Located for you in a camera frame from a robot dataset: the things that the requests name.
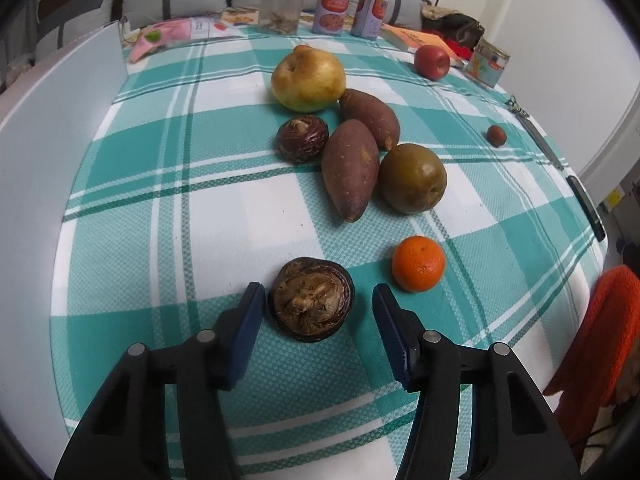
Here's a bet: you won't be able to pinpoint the dried brown mangosteen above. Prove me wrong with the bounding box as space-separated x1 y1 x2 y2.
267 257 356 344

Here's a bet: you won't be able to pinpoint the orange tangerine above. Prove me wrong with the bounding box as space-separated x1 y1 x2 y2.
392 235 446 292

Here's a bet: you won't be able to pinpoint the brown green pear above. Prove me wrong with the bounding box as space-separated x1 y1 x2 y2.
378 143 448 214

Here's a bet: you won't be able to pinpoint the small brown lychee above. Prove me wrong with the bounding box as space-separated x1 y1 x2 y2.
486 125 506 148

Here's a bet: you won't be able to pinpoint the purple sweet potato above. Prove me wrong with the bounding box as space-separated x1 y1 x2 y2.
340 89 400 151
321 119 380 222

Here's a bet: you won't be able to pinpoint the yellow pear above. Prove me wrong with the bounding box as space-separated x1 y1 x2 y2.
271 44 346 113

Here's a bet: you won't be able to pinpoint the red apple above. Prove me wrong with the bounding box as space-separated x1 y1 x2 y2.
413 44 450 81

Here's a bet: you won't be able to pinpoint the orange stool cushion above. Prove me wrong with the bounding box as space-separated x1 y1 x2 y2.
544 266 639 444

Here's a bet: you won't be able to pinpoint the black smartphone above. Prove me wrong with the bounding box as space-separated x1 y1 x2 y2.
518 114 564 171

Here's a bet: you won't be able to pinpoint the white cardboard box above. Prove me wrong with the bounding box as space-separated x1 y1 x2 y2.
1 23 127 474

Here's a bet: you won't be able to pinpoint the teal plaid tablecloth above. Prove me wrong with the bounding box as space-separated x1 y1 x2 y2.
50 28 606 479

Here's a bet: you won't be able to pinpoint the clear box with colourful label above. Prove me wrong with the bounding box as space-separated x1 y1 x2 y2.
464 38 510 88

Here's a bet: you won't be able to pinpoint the pink snack packet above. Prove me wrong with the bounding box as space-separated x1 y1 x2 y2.
129 18 231 63

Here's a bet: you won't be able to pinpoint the black bag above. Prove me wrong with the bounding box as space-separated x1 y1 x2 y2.
421 3 485 61

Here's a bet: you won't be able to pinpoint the orange book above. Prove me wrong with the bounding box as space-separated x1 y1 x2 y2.
380 24 464 68

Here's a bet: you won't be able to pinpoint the far left grey cushion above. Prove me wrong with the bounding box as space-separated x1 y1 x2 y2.
35 0 114 63

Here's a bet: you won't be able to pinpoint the left orange label can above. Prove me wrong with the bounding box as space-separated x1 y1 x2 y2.
311 0 350 36

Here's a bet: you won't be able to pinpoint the orange label can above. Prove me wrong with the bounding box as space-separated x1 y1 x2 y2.
311 0 350 36
350 0 388 40

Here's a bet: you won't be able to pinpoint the right orange label can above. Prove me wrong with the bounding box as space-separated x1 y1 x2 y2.
350 0 388 40

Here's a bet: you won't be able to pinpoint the keys with keychain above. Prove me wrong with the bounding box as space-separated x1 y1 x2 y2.
506 96 529 118

